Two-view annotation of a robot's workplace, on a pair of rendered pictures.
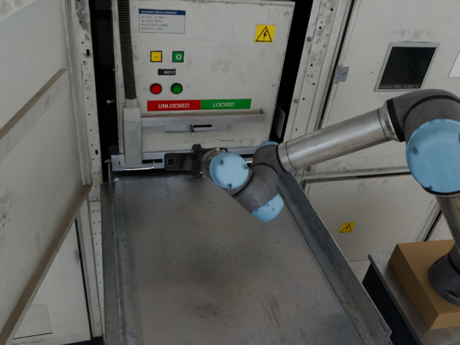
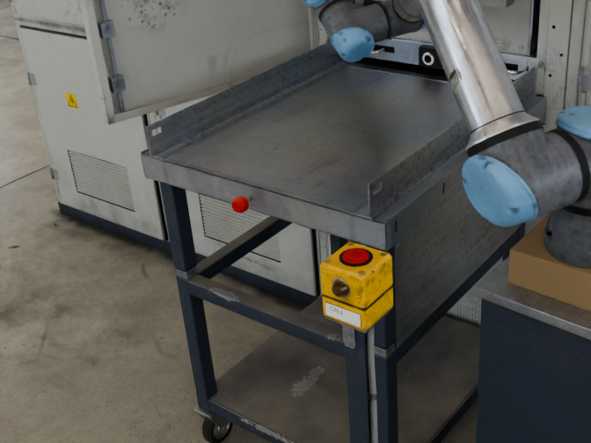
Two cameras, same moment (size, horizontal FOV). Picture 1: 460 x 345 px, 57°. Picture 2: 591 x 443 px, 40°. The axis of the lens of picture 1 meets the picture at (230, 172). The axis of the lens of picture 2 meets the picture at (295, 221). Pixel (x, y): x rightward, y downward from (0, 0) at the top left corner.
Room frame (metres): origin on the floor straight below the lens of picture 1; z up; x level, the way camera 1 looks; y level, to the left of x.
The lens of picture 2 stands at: (-0.17, -1.40, 1.53)
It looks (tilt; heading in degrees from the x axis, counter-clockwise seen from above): 29 degrees down; 60
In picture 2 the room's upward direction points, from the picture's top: 5 degrees counter-clockwise
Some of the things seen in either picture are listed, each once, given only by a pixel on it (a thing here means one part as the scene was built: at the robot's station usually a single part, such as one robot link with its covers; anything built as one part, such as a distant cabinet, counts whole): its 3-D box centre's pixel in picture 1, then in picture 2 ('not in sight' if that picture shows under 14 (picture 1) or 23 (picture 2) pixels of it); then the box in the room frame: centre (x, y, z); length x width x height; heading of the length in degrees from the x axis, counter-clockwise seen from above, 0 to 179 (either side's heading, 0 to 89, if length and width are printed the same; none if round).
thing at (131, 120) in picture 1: (131, 132); not in sight; (1.02, 0.29, 1.04); 0.08 x 0.05 x 0.17; 19
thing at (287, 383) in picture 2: not in sight; (355, 272); (0.79, -0.01, 0.46); 0.64 x 0.58 x 0.66; 19
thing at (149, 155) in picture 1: (196, 154); (438, 53); (1.17, 0.12, 0.89); 0.54 x 0.05 x 0.06; 109
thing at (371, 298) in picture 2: not in sight; (357, 286); (0.42, -0.55, 0.85); 0.08 x 0.08 x 0.10; 19
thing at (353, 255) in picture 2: not in sight; (355, 258); (0.42, -0.55, 0.90); 0.04 x 0.04 x 0.02
